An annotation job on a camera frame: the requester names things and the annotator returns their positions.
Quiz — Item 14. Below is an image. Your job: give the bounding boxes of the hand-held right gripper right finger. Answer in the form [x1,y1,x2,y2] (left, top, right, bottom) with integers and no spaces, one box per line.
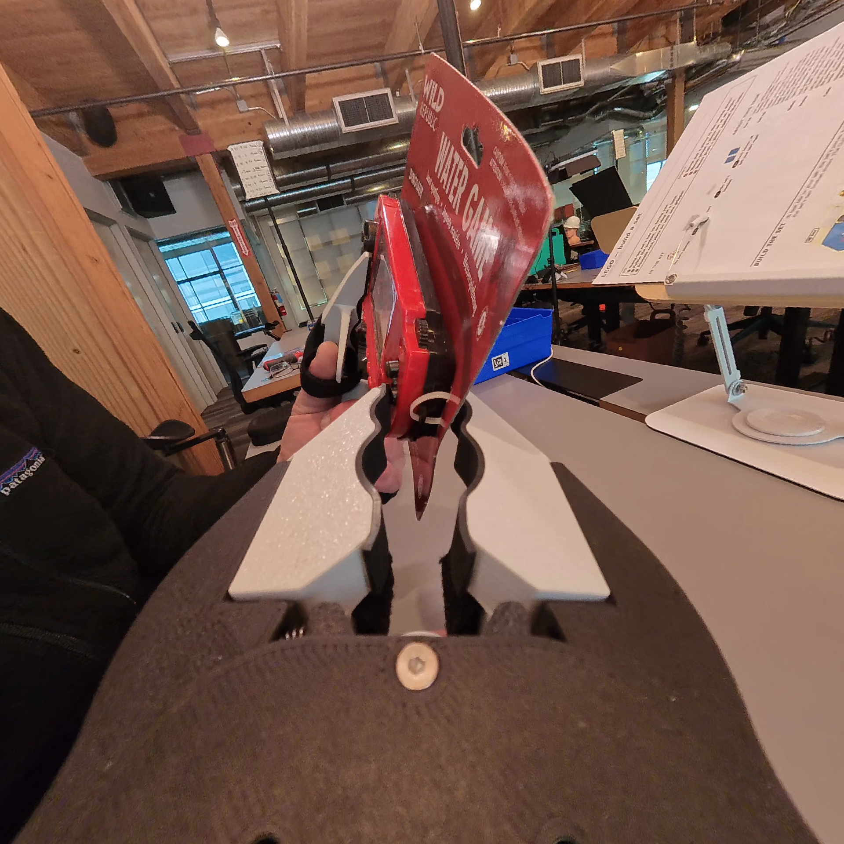
[440,394,613,614]

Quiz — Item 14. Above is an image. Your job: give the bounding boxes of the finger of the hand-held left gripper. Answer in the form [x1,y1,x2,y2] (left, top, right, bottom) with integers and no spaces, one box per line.
[322,252,371,386]

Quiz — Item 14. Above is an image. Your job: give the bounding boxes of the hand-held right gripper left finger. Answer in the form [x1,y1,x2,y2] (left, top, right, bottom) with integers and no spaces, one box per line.
[227,384,393,611]

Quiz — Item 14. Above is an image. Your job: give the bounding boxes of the red black packaged tool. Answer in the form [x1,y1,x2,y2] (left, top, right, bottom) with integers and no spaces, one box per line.
[359,51,556,523]

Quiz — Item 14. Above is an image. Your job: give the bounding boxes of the person's left forearm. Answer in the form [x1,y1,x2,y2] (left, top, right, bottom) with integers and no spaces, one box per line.
[132,451,284,594]

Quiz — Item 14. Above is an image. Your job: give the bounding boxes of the person's left hand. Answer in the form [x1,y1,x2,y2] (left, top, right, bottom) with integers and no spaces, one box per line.
[277,342,406,495]

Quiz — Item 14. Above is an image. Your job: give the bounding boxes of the black office chair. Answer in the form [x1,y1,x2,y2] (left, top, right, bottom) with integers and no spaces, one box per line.
[188,320,265,413]

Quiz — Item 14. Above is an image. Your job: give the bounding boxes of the black chair armrest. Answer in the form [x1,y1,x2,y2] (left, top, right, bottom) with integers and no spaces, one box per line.
[142,418,236,472]

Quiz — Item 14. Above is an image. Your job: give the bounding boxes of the black desk mat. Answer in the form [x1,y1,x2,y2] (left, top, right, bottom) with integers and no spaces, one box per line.
[514,356,644,404]

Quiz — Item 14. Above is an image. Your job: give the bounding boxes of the white paper sheet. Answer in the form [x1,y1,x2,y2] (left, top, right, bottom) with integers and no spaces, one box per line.
[227,140,281,200]

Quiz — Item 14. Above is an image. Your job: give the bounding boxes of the blue plastic bin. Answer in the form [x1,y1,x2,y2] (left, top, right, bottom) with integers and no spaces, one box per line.
[473,306,555,385]

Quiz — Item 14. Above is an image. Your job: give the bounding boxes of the white document stand base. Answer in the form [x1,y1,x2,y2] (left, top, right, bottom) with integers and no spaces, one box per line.
[646,305,844,502]

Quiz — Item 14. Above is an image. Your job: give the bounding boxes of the white vent grille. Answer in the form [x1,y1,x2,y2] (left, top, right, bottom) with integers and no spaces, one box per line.
[537,55,586,93]
[331,87,400,134]

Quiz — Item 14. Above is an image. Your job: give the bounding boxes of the brown paper bag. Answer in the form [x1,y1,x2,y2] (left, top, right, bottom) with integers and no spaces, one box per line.
[607,310,680,364]

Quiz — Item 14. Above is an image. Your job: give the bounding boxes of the person's black jacket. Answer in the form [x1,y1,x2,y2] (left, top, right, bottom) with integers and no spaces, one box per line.
[0,306,278,844]

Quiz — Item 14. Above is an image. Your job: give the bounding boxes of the grey sprinkler pipe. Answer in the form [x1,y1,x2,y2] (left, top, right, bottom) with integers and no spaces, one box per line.
[29,10,726,118]

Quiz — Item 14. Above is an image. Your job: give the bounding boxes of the white instruction sheet board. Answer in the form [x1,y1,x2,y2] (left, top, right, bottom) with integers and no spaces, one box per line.
[592,23,844,307]

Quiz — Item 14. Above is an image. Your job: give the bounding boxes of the slanted wooden post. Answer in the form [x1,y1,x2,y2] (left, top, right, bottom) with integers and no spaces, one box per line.
[181,132,286,331]

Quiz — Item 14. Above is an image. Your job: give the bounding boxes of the black wall speaker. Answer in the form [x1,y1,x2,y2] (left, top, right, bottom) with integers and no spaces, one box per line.
[122,175,175,218]

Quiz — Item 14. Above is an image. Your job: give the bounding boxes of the silver ventilation duct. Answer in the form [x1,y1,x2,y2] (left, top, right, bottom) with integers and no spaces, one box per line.
[264,41,700,159]

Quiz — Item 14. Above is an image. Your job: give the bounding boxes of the thick wooden post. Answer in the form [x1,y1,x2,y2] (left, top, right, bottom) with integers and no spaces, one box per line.
[0,62,225,477]

